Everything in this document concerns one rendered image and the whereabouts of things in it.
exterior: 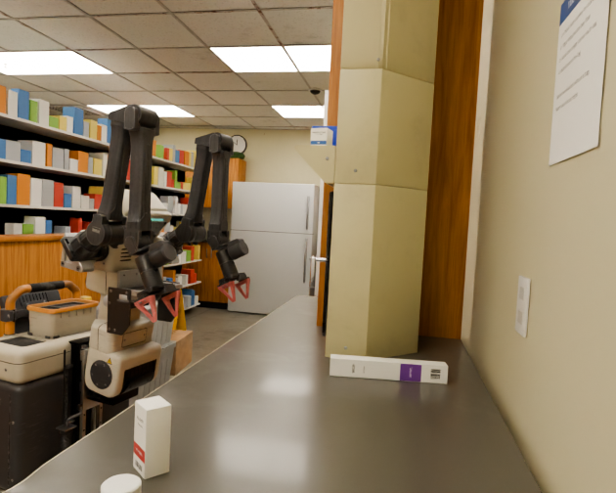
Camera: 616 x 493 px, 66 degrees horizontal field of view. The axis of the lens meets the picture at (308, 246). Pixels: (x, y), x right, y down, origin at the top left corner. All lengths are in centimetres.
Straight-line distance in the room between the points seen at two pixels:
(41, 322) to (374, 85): 149
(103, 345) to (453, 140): 140
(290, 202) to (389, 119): 505
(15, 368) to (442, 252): 151
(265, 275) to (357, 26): 529
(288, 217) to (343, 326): 507
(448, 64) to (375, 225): 68
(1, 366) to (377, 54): 161
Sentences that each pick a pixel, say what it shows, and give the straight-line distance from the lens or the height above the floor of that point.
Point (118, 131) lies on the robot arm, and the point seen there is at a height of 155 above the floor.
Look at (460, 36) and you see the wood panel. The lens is 175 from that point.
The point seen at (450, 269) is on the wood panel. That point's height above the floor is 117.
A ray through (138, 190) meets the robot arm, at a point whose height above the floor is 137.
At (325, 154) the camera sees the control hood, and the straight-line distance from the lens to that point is 128.
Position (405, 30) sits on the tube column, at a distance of 141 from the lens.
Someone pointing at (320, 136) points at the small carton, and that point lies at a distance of 137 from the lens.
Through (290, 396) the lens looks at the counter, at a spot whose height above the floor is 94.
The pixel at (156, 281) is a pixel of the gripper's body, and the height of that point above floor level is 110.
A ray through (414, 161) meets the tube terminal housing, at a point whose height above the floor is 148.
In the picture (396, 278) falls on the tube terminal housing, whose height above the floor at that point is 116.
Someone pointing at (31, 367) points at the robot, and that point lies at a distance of 196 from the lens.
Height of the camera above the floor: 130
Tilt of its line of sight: 3 degrees down
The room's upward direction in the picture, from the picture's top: 3 degrees clockwise
